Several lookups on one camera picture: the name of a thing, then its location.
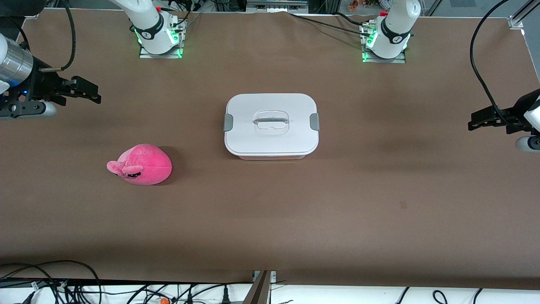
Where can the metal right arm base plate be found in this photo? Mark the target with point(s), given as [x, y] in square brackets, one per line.
[160, 55]

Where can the white box lid grey clips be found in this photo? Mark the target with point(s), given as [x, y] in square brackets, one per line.
[270, 139]

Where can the pink translucent plastic box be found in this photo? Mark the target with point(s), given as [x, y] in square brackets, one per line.
[270, 157]

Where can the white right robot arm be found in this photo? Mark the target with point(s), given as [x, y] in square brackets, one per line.
[149, 21]

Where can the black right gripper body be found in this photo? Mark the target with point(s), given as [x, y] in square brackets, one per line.
[43, 84]

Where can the black power plug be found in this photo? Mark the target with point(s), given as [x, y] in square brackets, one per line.
[225, 297]

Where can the small colourful figurines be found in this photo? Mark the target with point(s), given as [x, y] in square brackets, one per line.
[367, 4]

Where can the aluminium profile post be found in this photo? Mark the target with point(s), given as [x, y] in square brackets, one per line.
[258, 291]

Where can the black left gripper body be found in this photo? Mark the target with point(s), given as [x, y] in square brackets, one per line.
[517, 114]

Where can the pink plush toy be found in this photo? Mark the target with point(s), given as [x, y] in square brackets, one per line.
[145, 164]

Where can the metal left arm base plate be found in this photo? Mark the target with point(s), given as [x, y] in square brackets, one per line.
[384, 60]

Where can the grey metal rail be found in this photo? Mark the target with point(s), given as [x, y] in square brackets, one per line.
[276, 5]

